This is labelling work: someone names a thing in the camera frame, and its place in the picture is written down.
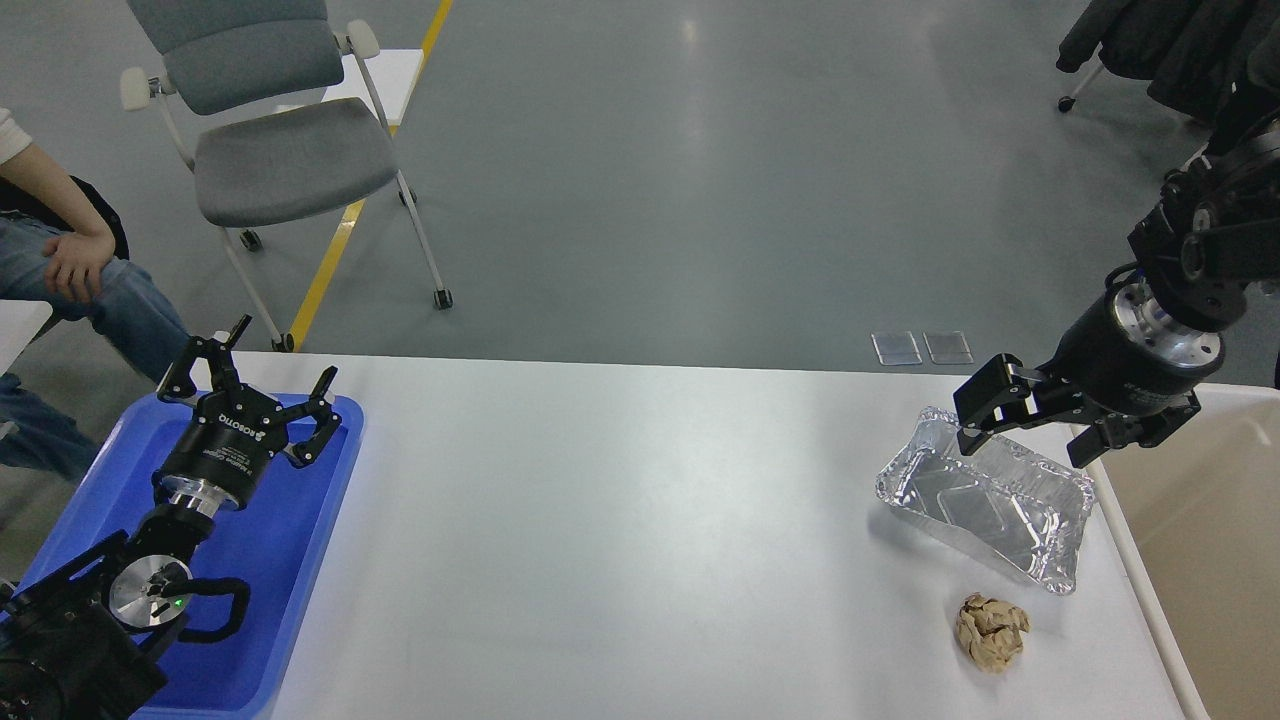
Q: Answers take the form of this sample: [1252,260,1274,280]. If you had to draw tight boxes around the left floor outlet plate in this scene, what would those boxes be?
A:
[870,331,923,366]

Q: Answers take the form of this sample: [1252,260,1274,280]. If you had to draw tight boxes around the beige plastic bin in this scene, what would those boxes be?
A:
[1087,384,1279,719]

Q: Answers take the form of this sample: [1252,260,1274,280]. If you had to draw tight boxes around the blue plastic tray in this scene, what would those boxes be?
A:
[22,396,364,719]

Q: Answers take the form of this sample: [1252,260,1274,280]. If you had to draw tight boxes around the grey office chair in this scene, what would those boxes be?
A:
[120,1,454,310]

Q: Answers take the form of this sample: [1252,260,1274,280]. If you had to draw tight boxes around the seated person's forearm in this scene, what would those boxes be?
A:
[1,143,114,250]

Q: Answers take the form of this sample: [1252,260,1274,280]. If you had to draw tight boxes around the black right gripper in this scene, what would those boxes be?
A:
[952,281,1225,468]

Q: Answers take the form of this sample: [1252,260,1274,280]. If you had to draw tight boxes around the floor outlet plate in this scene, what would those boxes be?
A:
[870,331,923,366]
[923,331,974,366]

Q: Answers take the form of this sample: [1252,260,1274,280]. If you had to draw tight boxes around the chair with dark coats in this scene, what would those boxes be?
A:
[1055,1,1279,122]

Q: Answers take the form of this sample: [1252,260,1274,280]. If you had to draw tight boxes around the seated person's hand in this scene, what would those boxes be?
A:
[44,231,115,304]

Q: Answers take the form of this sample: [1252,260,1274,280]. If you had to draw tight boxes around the right floor outlet plate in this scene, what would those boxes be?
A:
[923,331,974,366]

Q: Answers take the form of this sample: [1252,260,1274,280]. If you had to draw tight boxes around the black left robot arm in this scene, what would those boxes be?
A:
[3,316,342,719]

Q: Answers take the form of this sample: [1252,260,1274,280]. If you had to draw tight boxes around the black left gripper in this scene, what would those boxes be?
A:
[152,314,343,512]

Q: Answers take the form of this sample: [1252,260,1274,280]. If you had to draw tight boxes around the white board behind chair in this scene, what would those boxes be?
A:
[271,49,425,127]

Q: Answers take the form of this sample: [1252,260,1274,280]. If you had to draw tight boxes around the seated person's jeans legs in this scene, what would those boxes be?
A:
[0,214,193,480]

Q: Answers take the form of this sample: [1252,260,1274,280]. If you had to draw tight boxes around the white side table corner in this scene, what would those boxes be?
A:
[0,299,52,374]

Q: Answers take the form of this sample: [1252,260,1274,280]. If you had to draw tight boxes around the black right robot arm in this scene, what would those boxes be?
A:
[954,79,1279,468]

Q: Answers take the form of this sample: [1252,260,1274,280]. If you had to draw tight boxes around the crumpled brown paper ball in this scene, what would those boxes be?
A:
[954,592,1030,674]

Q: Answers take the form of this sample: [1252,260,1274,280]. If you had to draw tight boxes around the aluminium foil tray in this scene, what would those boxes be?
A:
[874,406,1096,596]

